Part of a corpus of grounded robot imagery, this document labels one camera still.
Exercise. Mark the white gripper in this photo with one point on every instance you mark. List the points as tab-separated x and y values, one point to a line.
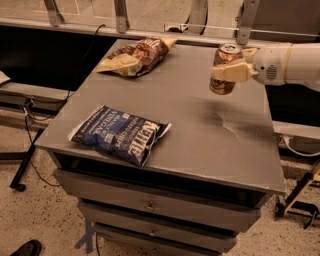
269	65

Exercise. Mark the orange soda can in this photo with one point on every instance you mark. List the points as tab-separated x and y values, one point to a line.
227	53

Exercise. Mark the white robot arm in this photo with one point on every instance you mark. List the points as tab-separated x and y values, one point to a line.
302	65

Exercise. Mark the brown chip bag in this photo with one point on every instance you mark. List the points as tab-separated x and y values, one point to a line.
138	58

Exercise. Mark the blue kettle chip bag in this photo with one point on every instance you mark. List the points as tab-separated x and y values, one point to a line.
126	136

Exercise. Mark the grey drawer cabinet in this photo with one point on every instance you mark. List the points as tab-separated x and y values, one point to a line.
206	179

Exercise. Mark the black stand leg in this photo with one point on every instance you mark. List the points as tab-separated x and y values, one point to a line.
16	184

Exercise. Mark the black shoe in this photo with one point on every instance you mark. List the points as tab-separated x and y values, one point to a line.
30	248

